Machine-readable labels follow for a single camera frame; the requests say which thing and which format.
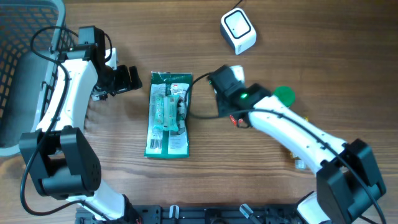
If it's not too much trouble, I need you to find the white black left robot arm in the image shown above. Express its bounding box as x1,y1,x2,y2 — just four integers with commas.
19,26,142,223

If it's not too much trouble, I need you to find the Knorr stock cube jar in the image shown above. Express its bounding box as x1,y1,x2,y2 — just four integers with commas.
273,86,295,107

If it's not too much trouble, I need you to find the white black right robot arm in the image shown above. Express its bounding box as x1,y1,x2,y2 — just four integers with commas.
208,65,386,223

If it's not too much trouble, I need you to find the black left camera cable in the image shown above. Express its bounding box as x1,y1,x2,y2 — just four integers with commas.
19,26,113,217

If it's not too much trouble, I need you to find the black camera cable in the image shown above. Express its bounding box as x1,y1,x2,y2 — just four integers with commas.
19,26,113,217
185,72,388,224

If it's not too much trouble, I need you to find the grey plastic shopping basket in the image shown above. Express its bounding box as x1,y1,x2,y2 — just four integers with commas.
1,0,75,157

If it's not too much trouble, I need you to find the mint green small packet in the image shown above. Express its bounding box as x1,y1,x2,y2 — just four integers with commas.
154,95,179,131

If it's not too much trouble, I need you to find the red Nescafe stick sachet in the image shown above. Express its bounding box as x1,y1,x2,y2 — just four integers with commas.
229,115,243,128

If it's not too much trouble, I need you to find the white barcode scanner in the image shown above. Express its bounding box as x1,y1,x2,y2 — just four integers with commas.
220,7,257,55

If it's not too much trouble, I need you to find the yellow dish soap bottle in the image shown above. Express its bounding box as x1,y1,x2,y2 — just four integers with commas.
289,116,310,170

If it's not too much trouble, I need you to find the black right camera cable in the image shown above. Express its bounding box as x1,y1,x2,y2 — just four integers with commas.
185,72,388,224

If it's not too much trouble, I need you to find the green 3M product package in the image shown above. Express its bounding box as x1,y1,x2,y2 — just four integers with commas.
144,72,192,159

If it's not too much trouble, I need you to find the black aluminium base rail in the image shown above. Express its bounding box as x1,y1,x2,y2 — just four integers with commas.
74,203,312,224

